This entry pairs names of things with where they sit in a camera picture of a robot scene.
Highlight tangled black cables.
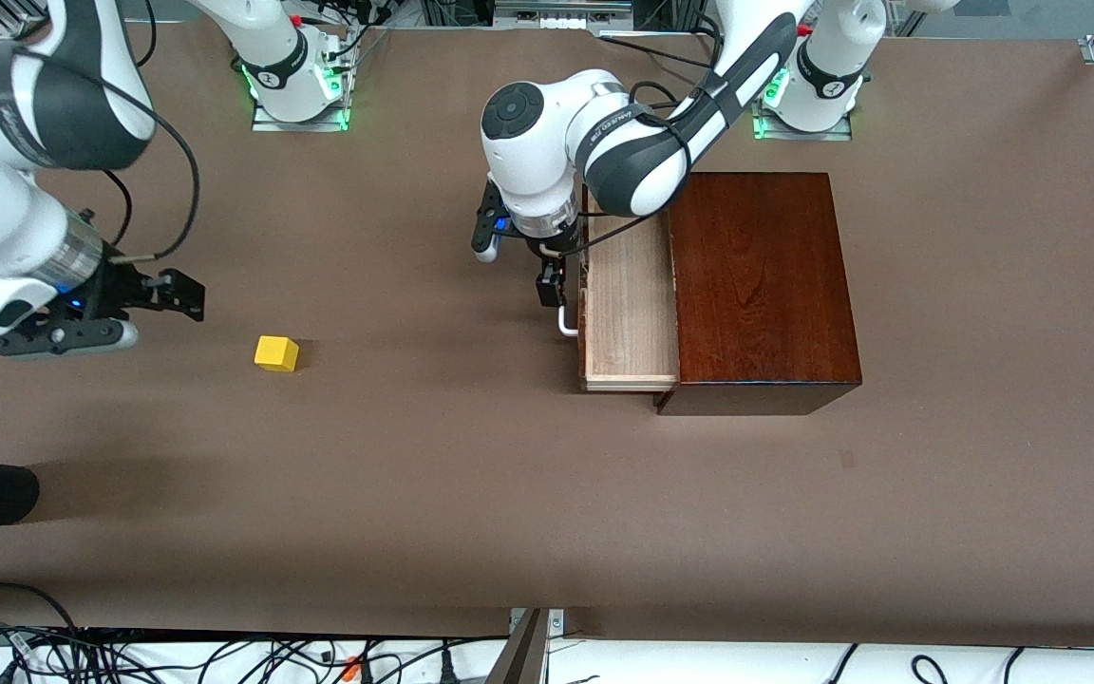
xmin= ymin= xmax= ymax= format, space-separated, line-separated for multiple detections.
xmin=0 ymin=622 xmax=510 ymax=684

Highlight metal base plate right arm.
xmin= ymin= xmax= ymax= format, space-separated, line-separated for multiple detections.
xmin=251 ymin=90 xmax=354 ymax=133

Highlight dark red wooden cabinet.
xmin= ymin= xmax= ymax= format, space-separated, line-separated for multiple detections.
xmin=653 ymin=172 xmax=863 ymax=417

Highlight yellow cube block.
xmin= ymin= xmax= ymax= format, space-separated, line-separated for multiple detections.
xmin=254 ymin=335 xmax=301 ymax=373

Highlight metal base plate left arm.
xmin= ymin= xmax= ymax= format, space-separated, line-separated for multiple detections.
xmin=752 ymin=100 xmax=854 ymax=143

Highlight grey power strip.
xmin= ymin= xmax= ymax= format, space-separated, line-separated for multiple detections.
xmin=492 ymin=0 xmax=636 ymax=30

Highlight small aluminium bracket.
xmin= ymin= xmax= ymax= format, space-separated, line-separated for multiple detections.
xmin=509 ymin=608 xmax=568 ymax=636

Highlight light wood drawer white handle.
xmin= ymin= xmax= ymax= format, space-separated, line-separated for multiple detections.
xmin=556 ymin=185 xmax=682 ymax=393

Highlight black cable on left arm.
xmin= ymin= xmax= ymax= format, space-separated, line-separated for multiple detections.
xmin=597 ymin=14 xmax=730 ymax=136

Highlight dark metal bar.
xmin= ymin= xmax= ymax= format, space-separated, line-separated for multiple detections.
xmin=485 ymin=609 xmax=551 ymax=684

